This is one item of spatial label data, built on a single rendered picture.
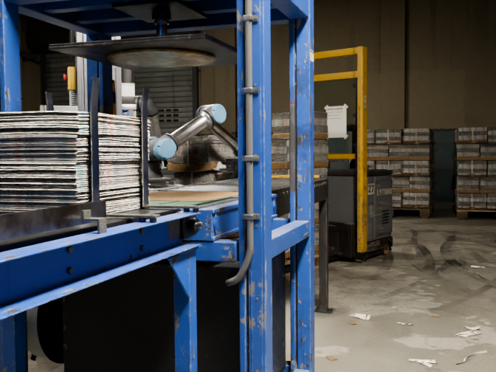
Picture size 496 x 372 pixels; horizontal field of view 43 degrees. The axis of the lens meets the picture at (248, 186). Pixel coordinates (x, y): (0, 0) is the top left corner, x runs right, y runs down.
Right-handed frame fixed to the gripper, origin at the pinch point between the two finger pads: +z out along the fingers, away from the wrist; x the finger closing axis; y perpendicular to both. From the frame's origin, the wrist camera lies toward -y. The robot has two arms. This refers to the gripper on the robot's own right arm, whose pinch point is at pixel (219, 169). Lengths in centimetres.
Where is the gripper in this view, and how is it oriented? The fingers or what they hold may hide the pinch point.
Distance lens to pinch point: 412.4
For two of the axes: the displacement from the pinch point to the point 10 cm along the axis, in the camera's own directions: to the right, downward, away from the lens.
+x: -6.1, 0.4, -7.9
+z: -7.9, -0.3, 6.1
